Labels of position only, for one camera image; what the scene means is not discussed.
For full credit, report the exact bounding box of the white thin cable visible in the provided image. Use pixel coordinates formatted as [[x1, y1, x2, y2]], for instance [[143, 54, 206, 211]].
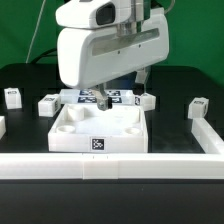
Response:
[[25, 0, 48, 64]]

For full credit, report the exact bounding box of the black cable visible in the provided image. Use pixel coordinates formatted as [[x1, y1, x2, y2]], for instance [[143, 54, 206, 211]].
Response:
[[29, 48, 58, 64]]

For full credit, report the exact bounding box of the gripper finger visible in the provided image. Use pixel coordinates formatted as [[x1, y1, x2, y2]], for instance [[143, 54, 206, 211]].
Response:
[[135, 67, 150, 84], [92, 84, 112, 110]]

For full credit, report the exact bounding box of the white square table top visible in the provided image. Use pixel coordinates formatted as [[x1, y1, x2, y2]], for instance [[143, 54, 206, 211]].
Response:
[[48, 104, 148, 153]]

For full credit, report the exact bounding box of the white right fence rail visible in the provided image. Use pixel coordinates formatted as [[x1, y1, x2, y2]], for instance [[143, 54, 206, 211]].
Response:
[[191, 118, 224, 155]]

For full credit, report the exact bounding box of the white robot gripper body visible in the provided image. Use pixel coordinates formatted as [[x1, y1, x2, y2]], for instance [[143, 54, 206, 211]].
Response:
[[57, 8, 169, 89]]

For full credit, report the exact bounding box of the white fence rail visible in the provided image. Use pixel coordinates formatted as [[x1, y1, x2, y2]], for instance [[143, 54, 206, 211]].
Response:
[[0, 153, 224, 180], [191, 118, 224, 155]]

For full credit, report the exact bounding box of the white front fence rail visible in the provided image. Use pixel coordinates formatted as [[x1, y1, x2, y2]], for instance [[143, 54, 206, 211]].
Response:
[[0, 153, 224, 180]]

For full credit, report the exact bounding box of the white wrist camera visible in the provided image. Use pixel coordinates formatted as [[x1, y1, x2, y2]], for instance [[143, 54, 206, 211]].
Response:
[[55, 0, 131, 29]]

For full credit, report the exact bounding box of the white tag base board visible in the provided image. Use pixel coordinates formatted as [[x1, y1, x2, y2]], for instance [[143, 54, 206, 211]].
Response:
[[59, 88, 141, 106]]

